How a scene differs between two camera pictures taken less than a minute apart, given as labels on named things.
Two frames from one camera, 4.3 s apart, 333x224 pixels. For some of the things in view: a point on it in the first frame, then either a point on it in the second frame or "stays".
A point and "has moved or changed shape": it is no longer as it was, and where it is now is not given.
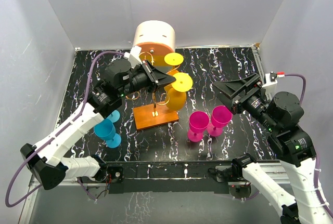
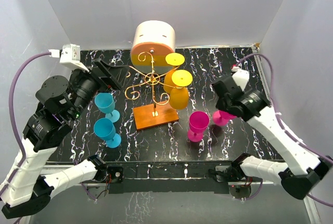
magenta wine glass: (220, 117) has moved or changed shape
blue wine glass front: (105, 130) stays
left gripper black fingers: (159, 78) to (115, 74)
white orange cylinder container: (156, 39) stays
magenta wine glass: (199, 121) stays
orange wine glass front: (176, 98) has moved or changed shape
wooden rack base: (154, 115) stays
